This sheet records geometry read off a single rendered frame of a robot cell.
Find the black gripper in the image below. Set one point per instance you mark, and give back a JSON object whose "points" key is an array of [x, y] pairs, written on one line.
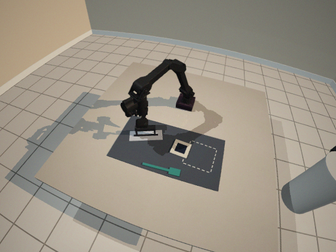
{"points": [[142, 112]]}

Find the tan square tile with white border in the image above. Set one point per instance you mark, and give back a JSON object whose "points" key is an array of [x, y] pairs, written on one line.
{"points": [[180, 148]]}

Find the dark grey flat mat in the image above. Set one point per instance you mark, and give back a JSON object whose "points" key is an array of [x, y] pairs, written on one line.
{"points": [[157, 152]]}

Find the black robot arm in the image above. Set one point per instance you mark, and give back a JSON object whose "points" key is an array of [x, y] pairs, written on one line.
{"points": [[143, 85]]}

